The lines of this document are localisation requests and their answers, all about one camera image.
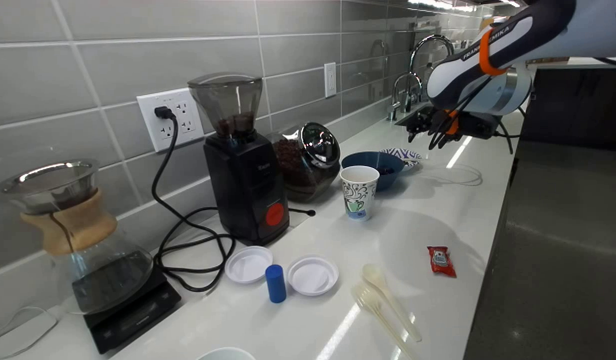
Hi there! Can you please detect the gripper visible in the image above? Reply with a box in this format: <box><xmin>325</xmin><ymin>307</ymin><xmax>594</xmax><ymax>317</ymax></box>
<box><xmin>406</xmin><ymin>106</ymin><xmax>499</xmax><ymax>144</ymax></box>

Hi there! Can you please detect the black and white bowl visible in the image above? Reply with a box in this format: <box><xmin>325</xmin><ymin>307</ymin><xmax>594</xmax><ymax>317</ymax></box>
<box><xmin>379</xmin><ymin>147</ymin><xmax>423</xmax><ymax>169</ymax></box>

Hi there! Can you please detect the blue bowl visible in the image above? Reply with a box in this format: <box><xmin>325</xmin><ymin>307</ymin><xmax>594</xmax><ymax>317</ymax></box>
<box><xmin>341</xmin><ymin>151</ymin><xmax>406</xmax><ymax>192</ymax></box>

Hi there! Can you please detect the sink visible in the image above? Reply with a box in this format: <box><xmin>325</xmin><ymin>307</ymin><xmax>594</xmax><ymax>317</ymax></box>
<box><xmin>394</xmin><ymin>102</ymin><xmax>434</xmax><ymax>127</ymax></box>

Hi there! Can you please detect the small chrome tap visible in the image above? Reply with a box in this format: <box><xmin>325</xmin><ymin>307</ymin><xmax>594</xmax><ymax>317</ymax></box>
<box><xmin>387</xmin><ymin>72</ymin><xmax>423</xmax><ymax>122</ymax></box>

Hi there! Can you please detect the tall chrome tap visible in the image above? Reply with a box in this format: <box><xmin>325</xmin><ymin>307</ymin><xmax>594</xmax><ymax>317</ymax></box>
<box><xmin>409</xmin><ymin>33</ymin><xmax>455</xmax><ymax>103</ymax></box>

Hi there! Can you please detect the patterned paper cup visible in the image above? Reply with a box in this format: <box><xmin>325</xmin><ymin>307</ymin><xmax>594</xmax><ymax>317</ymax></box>
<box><xmin>339</xmin><ymin>165</ymin><xmax>381</xmax><ymax>222</ymax></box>

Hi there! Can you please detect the glass jar with chrome lid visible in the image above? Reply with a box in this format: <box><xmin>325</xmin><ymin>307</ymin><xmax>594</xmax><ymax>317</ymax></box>
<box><xmin>267</xmin><ymin>121</ymin><xmax>342</xmax><ymax>203</ymax></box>

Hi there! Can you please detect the red sauce packet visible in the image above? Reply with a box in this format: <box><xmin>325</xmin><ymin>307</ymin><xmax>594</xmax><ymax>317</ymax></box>
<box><xmin>427</xmin><ymin>245</ymin><xmax>458</xmax><ymax>279</ymax></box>

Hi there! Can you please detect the dark cabinet with white top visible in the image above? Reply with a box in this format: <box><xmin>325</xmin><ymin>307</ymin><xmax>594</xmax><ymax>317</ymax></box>
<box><xmin>519</xmin><ymin>56</ymin><xmax>616</xmax><ymax>153</ymax></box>

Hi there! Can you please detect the clear plastic spoon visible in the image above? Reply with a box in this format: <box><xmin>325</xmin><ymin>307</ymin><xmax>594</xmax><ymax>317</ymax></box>
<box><xmin>361</xmin><ymin>263</ymin><xmax>423</xmax><ymax>343</ymax></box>

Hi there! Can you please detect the black coffee grinder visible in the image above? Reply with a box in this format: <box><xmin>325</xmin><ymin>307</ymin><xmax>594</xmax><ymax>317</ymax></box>
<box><xmin>187</xmin><ymin>72</ymin><xmax>291</xmax><ymax>246</ymax></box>

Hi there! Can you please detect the clear plastic fork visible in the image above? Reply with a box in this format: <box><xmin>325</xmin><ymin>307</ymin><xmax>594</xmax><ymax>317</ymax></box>
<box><xmin>351</xmin><ymin>283</ymin><xmax>419</xmax><ymax>360</ymax></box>

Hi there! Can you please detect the white plastic lid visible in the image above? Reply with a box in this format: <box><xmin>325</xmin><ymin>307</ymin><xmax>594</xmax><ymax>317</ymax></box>
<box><xmin>224</xmin><ymin>245</ymin><xmax>274</xmax><ymax>285</ymax></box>
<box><xmin>287</xmin><ymin>254</ymin><xmax>340</xmax><ymax>297</ymax></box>

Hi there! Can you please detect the blue cylinder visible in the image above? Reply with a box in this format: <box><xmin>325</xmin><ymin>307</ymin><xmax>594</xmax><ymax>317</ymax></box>
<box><xmin>265</xmin><ymin>264</ymin><xmax>288</xmax><ymax>304</ymax></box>

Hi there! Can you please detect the black digital scale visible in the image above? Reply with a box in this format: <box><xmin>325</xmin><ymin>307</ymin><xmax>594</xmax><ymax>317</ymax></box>
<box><xmin>72</xmin><ymin>250</ymin><xmax>182</xmax><ymax>355</ymax></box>

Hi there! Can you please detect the glass carafe with wooden collar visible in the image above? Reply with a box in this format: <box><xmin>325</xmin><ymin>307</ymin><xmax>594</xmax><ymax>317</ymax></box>
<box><xmin>0</xmin><ymin>159</ymin><xmax>154</xmax><ymax>316</ymax></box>

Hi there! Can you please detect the white wall switch plate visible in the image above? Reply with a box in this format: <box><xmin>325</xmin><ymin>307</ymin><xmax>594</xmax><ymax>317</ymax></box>
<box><xmin>323</xmin><ymin>62</ymin><xmax>338</xmax><ymax>99</ymax></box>

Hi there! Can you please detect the white wall socket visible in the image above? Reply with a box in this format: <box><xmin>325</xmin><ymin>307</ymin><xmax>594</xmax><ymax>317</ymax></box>
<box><xmin>136</xmin><ymin>88</ymin><xmax>205</xmax><ymax>153</ymax></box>

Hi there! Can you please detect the black cable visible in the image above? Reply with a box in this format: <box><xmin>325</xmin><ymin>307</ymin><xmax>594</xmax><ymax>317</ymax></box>
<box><xmin>152</xmin><ymin>105</ymin><xmax>237</xmax><ymax>293</ymax></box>

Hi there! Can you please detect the thin white cable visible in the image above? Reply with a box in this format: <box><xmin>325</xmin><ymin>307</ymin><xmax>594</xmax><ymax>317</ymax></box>
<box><xmin>0</xmin><ymin>305</ymin><xmax>59</xmax><ymax>359</ymax></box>

